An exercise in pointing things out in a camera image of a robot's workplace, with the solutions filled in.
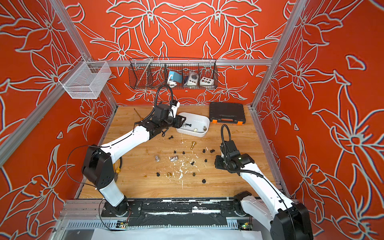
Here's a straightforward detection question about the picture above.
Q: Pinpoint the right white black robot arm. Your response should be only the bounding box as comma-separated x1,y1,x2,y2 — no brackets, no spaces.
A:
215,141,314,240

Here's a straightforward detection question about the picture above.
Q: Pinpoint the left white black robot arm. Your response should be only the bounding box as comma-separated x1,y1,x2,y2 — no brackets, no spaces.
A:
82,100,186,216

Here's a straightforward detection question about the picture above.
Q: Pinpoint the white rectangular storage box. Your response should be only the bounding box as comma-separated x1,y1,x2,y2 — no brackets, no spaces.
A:
176,112,210,138

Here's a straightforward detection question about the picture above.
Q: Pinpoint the silver chess knight lying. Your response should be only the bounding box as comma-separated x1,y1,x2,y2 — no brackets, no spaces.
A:
170,155,179,162

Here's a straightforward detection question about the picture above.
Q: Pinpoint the teal white device in basket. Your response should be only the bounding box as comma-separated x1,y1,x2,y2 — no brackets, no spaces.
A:
167,71,183,88

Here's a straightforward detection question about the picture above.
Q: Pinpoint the white round-button device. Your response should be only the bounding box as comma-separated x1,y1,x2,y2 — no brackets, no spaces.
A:
184,72,200,87

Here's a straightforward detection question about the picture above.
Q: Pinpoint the black orange tool case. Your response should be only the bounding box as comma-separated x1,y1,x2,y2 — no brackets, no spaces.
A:
209,102,246,125

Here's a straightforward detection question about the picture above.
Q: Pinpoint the white dotted cube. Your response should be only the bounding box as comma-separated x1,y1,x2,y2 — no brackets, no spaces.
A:
200,77,215,88

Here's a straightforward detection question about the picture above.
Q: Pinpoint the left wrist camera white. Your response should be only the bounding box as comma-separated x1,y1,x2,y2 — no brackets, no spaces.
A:
169,100,180,118

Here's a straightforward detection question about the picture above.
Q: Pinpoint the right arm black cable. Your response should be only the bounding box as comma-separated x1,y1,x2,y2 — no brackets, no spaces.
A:
220,124,232,148

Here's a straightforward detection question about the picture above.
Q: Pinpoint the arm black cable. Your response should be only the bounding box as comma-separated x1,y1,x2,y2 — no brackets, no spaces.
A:
154,84,175,109
220,124,232,148

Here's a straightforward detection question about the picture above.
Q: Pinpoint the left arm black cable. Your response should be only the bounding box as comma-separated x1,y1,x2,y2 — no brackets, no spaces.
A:
154,84,175,109

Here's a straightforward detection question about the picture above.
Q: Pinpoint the black wire wall basket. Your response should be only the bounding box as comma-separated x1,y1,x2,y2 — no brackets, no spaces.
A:
128,57,219,90

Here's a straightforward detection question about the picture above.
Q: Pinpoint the clear plastic wall bin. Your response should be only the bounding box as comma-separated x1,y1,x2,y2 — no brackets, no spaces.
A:
60,62,112,100

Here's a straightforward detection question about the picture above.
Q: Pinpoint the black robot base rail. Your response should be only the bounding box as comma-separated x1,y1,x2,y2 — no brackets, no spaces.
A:
99,197,254,230

